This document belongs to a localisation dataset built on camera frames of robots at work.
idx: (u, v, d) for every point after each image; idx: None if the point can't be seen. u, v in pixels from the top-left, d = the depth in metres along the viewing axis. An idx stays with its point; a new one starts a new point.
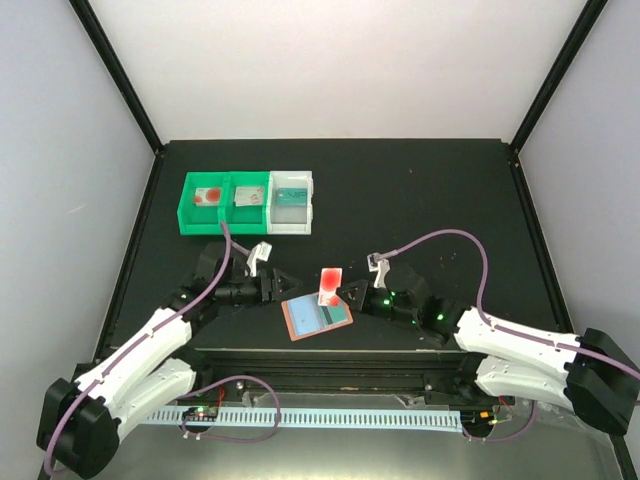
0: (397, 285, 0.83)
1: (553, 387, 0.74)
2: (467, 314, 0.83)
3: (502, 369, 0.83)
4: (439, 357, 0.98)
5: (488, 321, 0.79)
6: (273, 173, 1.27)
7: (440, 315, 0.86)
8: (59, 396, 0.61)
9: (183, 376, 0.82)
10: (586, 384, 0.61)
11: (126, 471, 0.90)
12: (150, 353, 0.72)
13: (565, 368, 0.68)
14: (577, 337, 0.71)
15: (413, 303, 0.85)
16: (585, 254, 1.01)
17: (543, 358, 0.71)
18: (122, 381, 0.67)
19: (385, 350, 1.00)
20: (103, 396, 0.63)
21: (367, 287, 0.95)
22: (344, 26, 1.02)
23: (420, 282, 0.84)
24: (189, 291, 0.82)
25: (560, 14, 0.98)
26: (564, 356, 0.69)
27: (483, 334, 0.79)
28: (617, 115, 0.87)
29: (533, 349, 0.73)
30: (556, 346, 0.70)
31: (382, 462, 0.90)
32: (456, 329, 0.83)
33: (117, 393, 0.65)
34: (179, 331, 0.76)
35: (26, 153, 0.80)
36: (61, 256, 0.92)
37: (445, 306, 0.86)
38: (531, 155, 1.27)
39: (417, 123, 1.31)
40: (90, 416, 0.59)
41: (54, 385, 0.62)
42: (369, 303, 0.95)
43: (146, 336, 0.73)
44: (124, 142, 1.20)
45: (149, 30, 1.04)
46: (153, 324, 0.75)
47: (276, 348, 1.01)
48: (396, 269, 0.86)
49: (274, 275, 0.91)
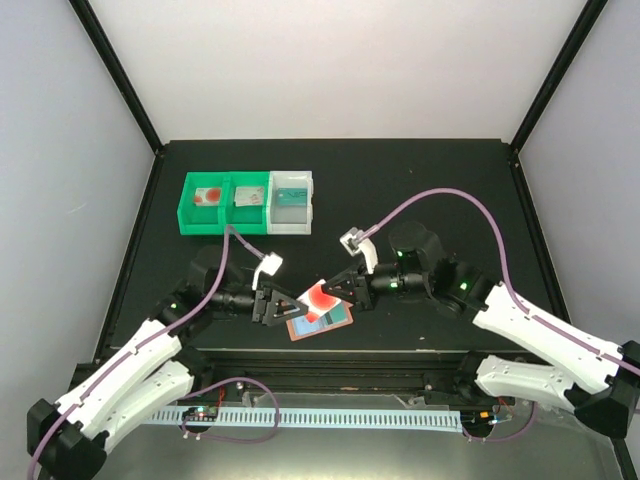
0: (406, 243, 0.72)
1: (552, 388, 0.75)
2: (496, 290, 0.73)
3: (502, 370, 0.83)
4: (439, 357, 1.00)
5: (525, 308, 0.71)
6: (273, 173, 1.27)
7: (464, 284, 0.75)
8: (42, 415, 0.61)
9: (180, 382, 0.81)
10: (624, 400, 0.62)
11: (127, 470, 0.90)
12: (134, 372, 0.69)
13: (606, 381, 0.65)
14: (620, 349, 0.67)
15: (423, 266, 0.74)
16: (584, 254, 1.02)
17: (583, 365, 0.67)
18: (101, 404, 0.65)
19: (384, 350, 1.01)
20: (80, 422, 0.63)
21: (364, 281, 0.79)
22: (342, 26, 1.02)
23: (432, 240, 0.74)
24: (178, 300, 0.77)
25: (560, 13, 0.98)
26: (606, 367, 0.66)
27: (514, 320, 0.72)
28: (618, 114, 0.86)
29: (572, 351, 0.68)
30: (599, 355, 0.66)
31: (381, 461, 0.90)
32: (483, 306, 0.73)
33: (95, 417, 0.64)
34: (164, 347, 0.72)
35: (27, 152, 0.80)
36: (61, 255, 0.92)
37: (466, 274, 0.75)
38: (531, 155, 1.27)
39: (418, 122, 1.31)
40: (68, 441, 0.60)
41: (35, 406, 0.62)
42: (375, 284, 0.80)
43: (129, 354, 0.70)
44: (124, 142, 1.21)
45: (149, 31, 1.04)
46: (138, 340, 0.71)
47: (276, 348, 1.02)
48: (398, 226, 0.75)
49: (271, 297, 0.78)
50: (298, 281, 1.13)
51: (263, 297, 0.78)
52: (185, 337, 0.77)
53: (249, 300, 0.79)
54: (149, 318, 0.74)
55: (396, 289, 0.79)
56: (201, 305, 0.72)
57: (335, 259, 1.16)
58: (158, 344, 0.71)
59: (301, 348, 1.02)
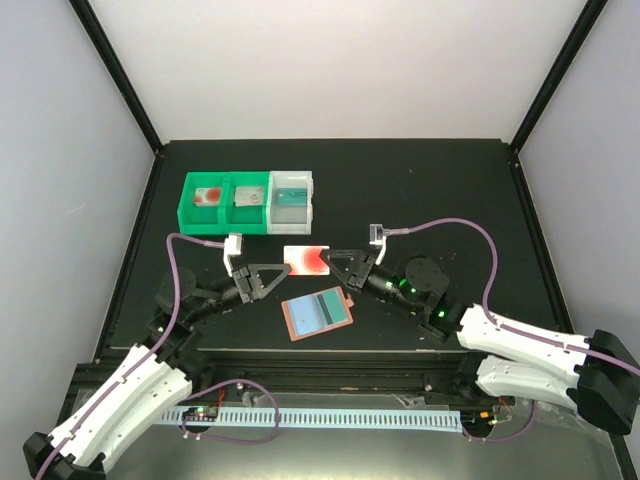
0: (423, 284, 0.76)
1: (555, 387, 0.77)
2: (470, 311, 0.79)
3: (502, 370, 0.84)
4: (439, 357, 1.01)
5: (493, 320, 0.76)
6: (273, 173, 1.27)
7: (442, 312, 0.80)
8: (36, 448, 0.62)
9: (178, 391, 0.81)
10: (597, 386, 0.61)
11: (128, 471, 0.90)
12: (124, 399, 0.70)
13: (576, 371, 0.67)
14: (586, 339, 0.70)
15: (427, 301, 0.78)
16: (583, 255, 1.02)
17: (552, 360, 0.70)
18: (92, 434, 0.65)
19: (384, 350, 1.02)
20: (73, 454, 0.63)
21: (373, 263, 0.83)
22: (343, 26, 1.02)
23: (443, 280, 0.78)
24: (165, 322, 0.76)
25: (560, 13, 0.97)
26: (574, 359, 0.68)
27: (488, 333, 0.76)
28: (619, 116, 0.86)
29: (541, 349, 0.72)
30: (566, 348, 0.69)
31: (382, 462, 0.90)
32: (459, 327, 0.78)
33: (88, 449, 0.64)
34: (152, 372, 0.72)
35: (27, 152, 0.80)
36: (60, 255, 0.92)
37: (447, 303, 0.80)
38: (531, 155, 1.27)
39: (418, 122, 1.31)
40: (62, 473, 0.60)
41: (30, 439, 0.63)
42: (370, 281, 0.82)
43: (117, 382, 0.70)
44: (123, 142, 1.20)
45: (149, 30, 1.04)
46: (125, 368, 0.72)
47: (276, 349, 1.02)
48: (411, 263, 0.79)
49: (250, 272, 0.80)
50: (298, 281, 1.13)
51: (243, 275, 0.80)
52: (176, 357, 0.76)
53: (232, 290, 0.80)
54: (137, 345, 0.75)
55: (386, 295, 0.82)
56: (172, 323, 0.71)
57: None
58: (146, 369, 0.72)
59: (301, 348, 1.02)
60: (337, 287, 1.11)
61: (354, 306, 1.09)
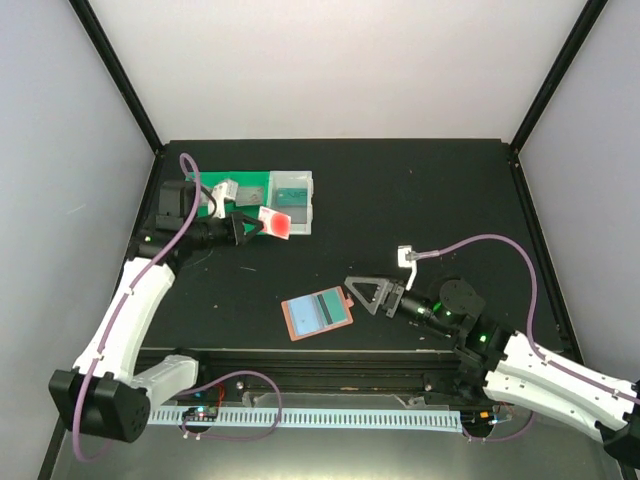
0: (457, 306, 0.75)
1: (581, 416, 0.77)
2: (513, 341, 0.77)
3: (517, 384, 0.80)
4: (440, 357, 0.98)
5: (541, 355, 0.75)
6: (273, 173, 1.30)
7: (483, 337, 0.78)
8: (66, 384, 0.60)
9: (189, 364, 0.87)
10: None
11: (127, 471, 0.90)
12: (138, 309, 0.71)
13: (625, 418, 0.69)
14: (633, 386, 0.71)
15: (463, 324, 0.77)
16: (583, 255, 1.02)
17: (601, 403, 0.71)
18: (122, 350, 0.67)
19: (385, 350, 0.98)
20: (111, 371, 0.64)
21: (401, 291, 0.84)
22: (342, 26, 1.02)
23: (478, 303, 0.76)
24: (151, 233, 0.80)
25: (560, 14, 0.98)
26: (623, 405, 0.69)
27: (533, 366, 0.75)
28: (618, 116, 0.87)
29: (589, 391, 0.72)
30: (616, 394, 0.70)
31: (381, 462, 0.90)
32: (503, 356, 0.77)
33: (121, 364, 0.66)
34: (157, 279, 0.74)
35: (26, 152, 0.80)
36: (60, 255, 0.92)
37: (486, 326, 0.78)
38: (531, 155, 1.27)
39: (418, 122, 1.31)
40: (107, 391, 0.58)
41: (54, 379, 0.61)
42: (403, 305, 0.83)
43: (126, 294, 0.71)
44: (123, 141, 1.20)
45: (149, 30, 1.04)
46: (128, 281, 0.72)
47: (275, 348, 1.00)
48: (446, 285, 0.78)
49: (239, 217, 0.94)
50: (298, 281, 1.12)
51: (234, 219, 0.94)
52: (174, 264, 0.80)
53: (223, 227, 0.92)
54: (131, 260, 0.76)
55: (418, 317, 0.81)
56: (188, 222, 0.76)
57: (335, 258, 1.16)
58: (152, 279, 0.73)
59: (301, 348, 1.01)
60: (338, 287, 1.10)
61: (355, 306, 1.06)
